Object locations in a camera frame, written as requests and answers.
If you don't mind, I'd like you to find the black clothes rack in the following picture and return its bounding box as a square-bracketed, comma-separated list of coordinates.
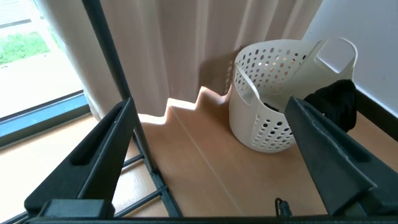
[81, 0, 183, 218]

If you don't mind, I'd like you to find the black cable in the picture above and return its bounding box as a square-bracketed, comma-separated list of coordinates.
[274, 197, 293, 218]

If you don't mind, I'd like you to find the beige curtain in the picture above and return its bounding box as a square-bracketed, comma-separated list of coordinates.
[34, 0, 324, 121]

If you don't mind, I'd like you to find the heap of clothes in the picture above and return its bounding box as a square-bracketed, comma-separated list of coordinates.
[264, 79, 358, 133]

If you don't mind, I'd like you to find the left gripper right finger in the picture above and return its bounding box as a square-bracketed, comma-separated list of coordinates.
[284, 96, 398, 218]

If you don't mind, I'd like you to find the white laundry basket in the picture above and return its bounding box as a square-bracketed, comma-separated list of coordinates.
[228, 37, 358, 153]

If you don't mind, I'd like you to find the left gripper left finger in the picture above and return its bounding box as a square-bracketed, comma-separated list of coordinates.
[24, 96, 138, 216]

